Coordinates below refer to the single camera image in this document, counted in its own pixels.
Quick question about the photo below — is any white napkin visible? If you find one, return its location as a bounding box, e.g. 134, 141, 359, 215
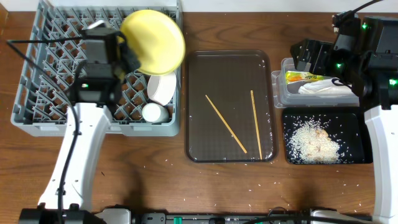
298, 78, 353, 95

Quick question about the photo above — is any green yellow snack wrapper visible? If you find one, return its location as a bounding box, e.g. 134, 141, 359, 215
285, 71, 325, 84

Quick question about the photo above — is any yellow plate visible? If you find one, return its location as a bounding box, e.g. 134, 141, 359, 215
120, 9, 185, 76

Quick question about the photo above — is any pink bowl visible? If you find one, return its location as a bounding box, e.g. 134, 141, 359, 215
147, 72, 177, 106

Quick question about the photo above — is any white cup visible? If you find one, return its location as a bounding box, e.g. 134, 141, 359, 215
142, 103, 169, 123

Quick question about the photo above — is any wooden chopstick short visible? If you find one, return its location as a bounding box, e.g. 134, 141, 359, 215
205, 95, 248, 154

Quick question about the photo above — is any wooden chopstick long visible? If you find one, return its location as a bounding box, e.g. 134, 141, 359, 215
250, 90, 262, 160

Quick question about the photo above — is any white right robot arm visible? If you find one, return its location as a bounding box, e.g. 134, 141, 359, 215
290, 11, 397, 223

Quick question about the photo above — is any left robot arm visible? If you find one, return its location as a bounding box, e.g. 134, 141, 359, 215
19, 24, 140, 223

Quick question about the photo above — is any clear plastic waste bin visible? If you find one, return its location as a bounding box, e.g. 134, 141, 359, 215
271, 58, 359, 108

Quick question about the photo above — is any black waste tray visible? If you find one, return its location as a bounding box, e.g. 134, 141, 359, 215
282, 107, 373, 165

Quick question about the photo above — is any rice food waste pile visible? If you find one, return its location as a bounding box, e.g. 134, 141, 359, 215
287, 118, 340, 164

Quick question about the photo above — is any grey plastic dish rack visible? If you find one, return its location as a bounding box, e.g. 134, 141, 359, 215
11, 1, 180, 136

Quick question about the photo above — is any dark brown serving tray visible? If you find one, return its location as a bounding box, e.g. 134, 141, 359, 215
185, 50, 278, 163

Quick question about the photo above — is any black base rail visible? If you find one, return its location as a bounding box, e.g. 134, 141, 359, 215
133, 208, 374, 224

